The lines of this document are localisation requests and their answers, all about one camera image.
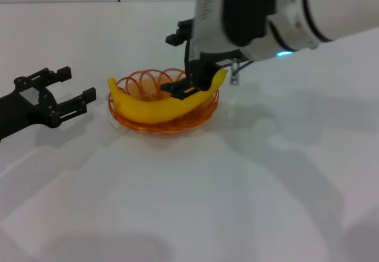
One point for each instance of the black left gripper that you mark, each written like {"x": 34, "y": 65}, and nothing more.
{"x": 17, "y": 111}

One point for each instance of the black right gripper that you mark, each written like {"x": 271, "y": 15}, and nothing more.
{"x": 201, "y": 72}

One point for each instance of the yellow banana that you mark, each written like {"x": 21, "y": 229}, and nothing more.
{"x": 142, "y": 111}

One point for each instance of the orange woven plastic basket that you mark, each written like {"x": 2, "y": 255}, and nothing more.
{"x": 183, "y": 124}

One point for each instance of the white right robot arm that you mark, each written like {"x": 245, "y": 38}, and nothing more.
{"x": 325, "y": 7}

